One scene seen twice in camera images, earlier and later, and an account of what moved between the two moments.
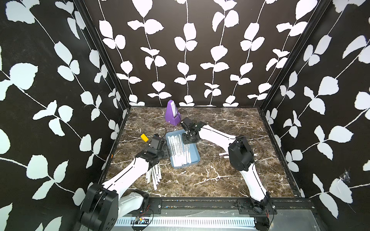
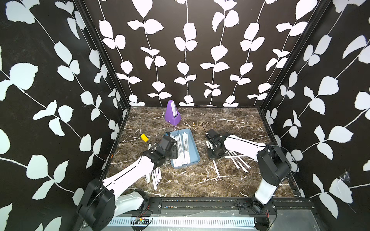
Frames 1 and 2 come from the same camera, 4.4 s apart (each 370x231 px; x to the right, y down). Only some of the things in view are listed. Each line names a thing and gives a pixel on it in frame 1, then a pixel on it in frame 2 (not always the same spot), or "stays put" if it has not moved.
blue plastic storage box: (181, 154) stays put
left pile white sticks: (159, 172) stays put
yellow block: (144, 137) stays put
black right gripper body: (187, 138) → (213, 153)
